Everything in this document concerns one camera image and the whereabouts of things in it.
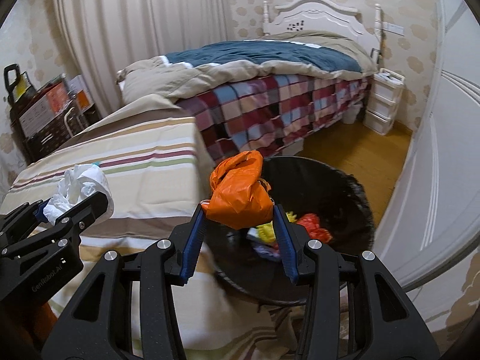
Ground bin with black liner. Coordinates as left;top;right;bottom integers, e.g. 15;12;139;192
210;156;376;306

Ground printed cardboard box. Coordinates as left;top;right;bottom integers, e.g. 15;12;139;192
17;82;70;136

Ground orange snack bag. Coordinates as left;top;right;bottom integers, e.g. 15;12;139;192
200;151;274;230

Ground white wooden headboard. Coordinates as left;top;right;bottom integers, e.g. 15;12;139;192
262;0;382;59

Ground white plastic drawer unit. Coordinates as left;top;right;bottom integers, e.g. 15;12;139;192
365;68;406;136

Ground small white bucket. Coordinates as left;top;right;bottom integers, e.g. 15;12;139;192
342;104;361;125

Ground white and orange box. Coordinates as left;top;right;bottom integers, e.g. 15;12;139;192
69;75;92;109

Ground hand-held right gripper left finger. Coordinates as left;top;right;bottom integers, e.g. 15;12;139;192
40;202;209;360

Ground bed with plaid sheet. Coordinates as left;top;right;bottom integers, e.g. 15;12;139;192
116;30;377;102

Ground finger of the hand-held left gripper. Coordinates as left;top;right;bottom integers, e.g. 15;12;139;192
0;199;52;245
0;191;109;260

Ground yellow foam net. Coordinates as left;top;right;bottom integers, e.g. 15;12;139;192
255;212;301;244

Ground white door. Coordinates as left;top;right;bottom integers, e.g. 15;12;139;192
375;0;480;289

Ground brown patterned storage box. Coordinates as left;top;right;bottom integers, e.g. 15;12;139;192
11;109;102;162

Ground white plastic bag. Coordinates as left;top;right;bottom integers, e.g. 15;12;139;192
43;163;115;226

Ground black hand cart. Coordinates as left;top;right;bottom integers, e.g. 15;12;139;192
4;64;23;106

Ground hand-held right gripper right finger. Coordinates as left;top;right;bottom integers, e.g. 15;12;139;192
272;204;441;360

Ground red plastic bag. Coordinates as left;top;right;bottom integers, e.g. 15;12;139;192
298;213;332;241

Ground cream curtain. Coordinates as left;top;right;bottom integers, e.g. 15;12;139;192
56;0;229;117

